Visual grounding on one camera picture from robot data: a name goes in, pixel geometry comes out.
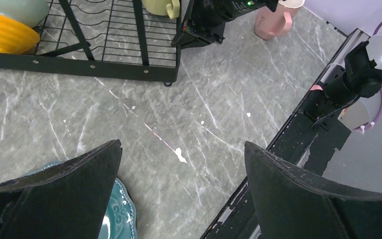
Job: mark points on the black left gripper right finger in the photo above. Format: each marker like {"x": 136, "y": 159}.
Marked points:
{"x": 293, "y": 203}

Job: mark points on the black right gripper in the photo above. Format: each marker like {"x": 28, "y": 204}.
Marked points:
{"x": 206, "y": 23}

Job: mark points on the teal scalloped plate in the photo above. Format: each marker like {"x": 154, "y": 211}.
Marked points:
{"x": 118, "y": 204}

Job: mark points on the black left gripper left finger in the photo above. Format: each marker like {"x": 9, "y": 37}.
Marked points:
{"x": 107, "y": 155}

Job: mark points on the yellow ribbed bowl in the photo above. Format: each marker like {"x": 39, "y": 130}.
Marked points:
{"x": 15, "y": 37}

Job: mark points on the pale yellow mug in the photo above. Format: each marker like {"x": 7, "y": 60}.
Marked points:
{"x": 170, "y": 8}

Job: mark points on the light green ceramic bowl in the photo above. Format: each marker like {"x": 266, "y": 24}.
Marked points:
{"x": 28, "y": 12}

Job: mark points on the pink mug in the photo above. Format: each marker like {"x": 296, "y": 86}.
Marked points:
{"x": 271, "y": 24}

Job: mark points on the black wire dish rack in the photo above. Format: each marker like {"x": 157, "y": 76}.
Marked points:
{"x": 116, "y": 39}

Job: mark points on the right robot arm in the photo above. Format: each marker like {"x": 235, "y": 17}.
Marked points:
{"x": 361, "y": 78}

